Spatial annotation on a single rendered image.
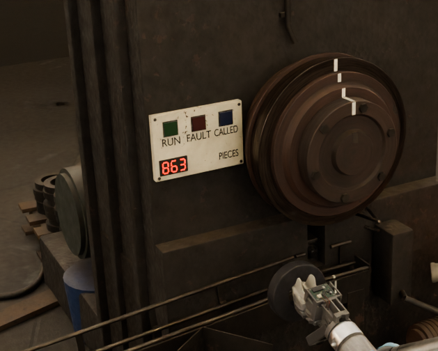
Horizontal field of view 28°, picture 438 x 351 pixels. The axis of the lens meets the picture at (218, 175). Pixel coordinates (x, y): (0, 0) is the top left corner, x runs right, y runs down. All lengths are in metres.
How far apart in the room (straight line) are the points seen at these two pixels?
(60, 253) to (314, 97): 1.87
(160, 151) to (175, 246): 0.27
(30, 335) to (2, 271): 0.64
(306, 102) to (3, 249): 2.60
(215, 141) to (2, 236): 2.52
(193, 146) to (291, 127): 0.27
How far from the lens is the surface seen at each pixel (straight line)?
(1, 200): 5.17
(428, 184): 2.76
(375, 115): 2.31
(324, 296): 2.09
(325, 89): 2.28
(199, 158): 2.33
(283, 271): 2.17
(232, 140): 2.36
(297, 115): 2.25
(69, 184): 3.49
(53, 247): 3.91
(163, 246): 2.37
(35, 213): 4.56
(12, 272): 4.31
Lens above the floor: 1.90
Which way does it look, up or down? 21 degrees down
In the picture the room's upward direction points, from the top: 3 degrees counter-clockwise
